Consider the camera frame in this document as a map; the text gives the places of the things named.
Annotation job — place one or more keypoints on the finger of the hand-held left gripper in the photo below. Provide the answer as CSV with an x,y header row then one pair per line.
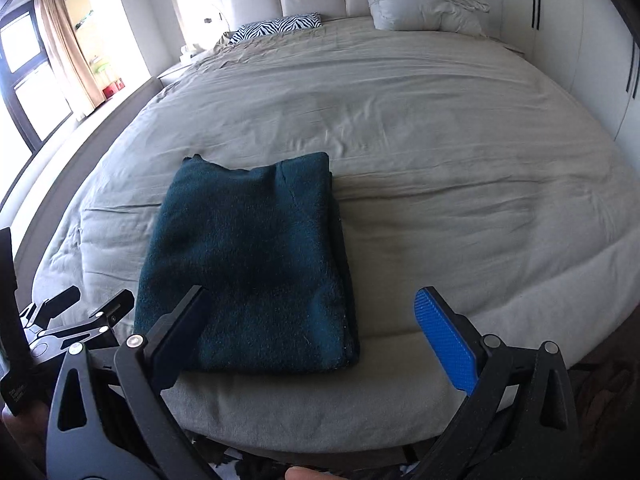
x,y
55,305
107,312

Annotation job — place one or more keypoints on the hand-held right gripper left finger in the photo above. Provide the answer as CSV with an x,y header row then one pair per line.
x,y
175,355

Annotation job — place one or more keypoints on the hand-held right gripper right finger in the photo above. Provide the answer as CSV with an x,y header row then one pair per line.
x,y
445,345

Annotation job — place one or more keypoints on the dark teal sweater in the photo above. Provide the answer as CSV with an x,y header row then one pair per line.
x,y
250,260

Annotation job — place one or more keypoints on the person's left hand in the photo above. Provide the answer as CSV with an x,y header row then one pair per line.
x,y
25,422

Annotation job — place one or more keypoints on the person's right hand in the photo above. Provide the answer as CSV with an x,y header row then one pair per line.
x,y
302,474

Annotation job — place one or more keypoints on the dark patterned rug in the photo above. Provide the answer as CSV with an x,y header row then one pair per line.
x,y
600,400

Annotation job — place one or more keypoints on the bed with beige sheet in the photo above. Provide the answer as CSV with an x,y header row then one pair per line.
x,y
425,135

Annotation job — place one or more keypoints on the small red item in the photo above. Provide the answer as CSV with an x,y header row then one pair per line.
x,y
111,91

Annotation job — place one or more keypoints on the black framed window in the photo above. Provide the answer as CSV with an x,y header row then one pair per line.
x,y
25,75

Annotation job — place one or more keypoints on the small green item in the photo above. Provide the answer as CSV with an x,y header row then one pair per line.
x,y
100,66

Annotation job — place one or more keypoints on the white nightstand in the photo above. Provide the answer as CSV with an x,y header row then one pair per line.
x,y
172,74

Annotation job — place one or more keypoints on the beige curtain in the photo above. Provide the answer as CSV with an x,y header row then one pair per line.
x,y
60,45

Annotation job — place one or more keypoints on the zebra striped pillow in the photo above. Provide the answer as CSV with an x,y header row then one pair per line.
x,y
280,25

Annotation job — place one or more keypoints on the white wardrobe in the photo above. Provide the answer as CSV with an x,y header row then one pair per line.
x,y
575,25

